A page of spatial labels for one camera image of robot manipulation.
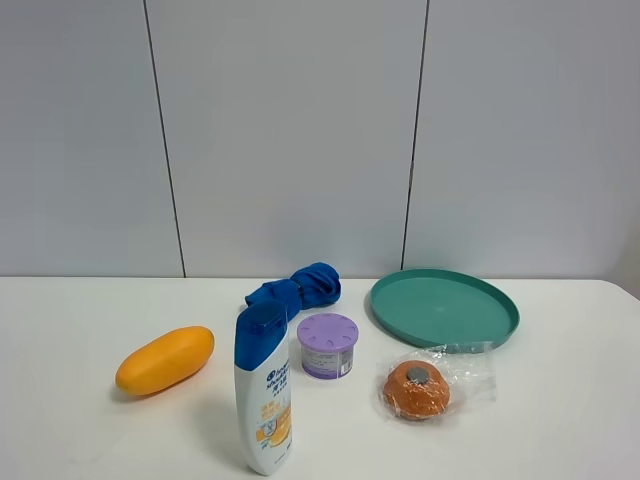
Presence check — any white blue shampoo bottle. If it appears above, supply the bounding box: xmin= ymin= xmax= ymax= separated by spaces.
xmin=234 ymin=300 xmax=292 ymax=476

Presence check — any teal round plate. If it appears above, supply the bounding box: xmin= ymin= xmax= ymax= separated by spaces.
xmin=369 ymin=269 xmax=520 ymax=348

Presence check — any blue folded cloth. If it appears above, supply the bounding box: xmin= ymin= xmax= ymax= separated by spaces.
xmin=245 ymin=262 xmax=342 ymax=321

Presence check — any orange bun in plastic bag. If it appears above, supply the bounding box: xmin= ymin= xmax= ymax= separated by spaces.
xmin=377 ymin=342 xmax=497 ymax=423

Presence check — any purple air freshener can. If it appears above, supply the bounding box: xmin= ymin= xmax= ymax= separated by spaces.
xmin=296 ymin=313 xmax=359 ymax=380

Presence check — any orange yellow mango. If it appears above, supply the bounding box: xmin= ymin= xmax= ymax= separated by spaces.
xmin=115 ymin=326 xmax=215 ymax=397

